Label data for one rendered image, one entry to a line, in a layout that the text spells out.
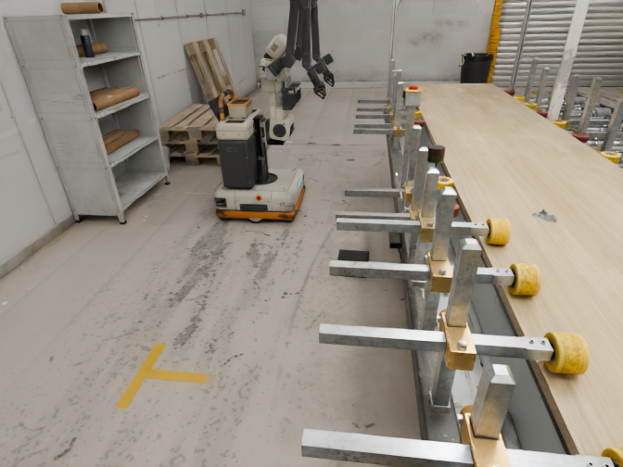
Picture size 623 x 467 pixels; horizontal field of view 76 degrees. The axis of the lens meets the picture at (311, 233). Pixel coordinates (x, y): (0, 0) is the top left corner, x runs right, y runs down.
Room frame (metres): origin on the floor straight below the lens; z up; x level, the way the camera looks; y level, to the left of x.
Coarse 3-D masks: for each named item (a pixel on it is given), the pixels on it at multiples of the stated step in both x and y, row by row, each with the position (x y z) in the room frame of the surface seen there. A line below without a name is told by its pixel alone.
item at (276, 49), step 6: (276, 36) 3.11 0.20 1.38; (282, 36) 3.17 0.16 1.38; (276, 42) 3.10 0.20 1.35; (282, 42) 3.10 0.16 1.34; (270, 48) 3.11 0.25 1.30; (276, 48) 3.10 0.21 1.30; (282, 48) 3.10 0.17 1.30; (270, 54) 3.11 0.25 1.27; (276, 54) 3.11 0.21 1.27; (282, 54) 3.10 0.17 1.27
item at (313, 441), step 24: (312, 432) 0.41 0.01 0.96; (336, 432) 0.41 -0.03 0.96; (312, 456) 0.38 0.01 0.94; (336, 456) 0.38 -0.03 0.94; (360, 456) 0.37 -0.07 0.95; (384, 456) 0.37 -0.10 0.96; (408, 456) 0.36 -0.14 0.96; (432, 456) 0.36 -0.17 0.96; (456, 456) 0.36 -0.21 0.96; (528, 456) 0.36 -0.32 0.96; (552, 456) 0.36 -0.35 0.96; (576, 456) 0.36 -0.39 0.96
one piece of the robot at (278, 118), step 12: (264, 60) 3.09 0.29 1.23; (264, 72) 3.08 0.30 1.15; (264, 84) 3.14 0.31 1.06; (276, 84) 3.13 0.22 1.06; (276, 96) 3.14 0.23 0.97; (276, 108) 3.10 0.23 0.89; (276, 120) 3.10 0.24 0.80; (288, 120) 3.10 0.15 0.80; (276, 132) 3.10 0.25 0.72; (288, 132) 3.09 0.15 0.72
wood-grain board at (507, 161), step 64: (448, 128) 2.39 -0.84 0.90; (512, 128) 2.35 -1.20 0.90; (512, 192) 1.45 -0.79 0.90; (576, 192) 1.43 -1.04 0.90; (512, 256) 0.99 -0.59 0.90; (576, 256) 0.98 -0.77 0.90; (512, 320) 0.74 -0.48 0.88; (576, 320) 0.71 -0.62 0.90; (576, 384) 0.53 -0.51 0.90; (576, 448) 0.40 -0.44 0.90
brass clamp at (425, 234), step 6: (420, 210) 1.18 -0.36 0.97; (420, 216) 1.13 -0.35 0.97; (420, 222) 1.10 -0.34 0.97; (426, 222) 1.09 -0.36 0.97; (420, 228) 1.08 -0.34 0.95; (426, 228) 1.05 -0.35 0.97; (432, 228) 1.05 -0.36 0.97; (420, 234) 1.07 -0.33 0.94; (426, 234) 1.05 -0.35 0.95; (432, 234) 1.05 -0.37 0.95; (420, 240) 1.06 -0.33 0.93; (426, 240) 1.05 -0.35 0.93; (432, 240) 1.05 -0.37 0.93
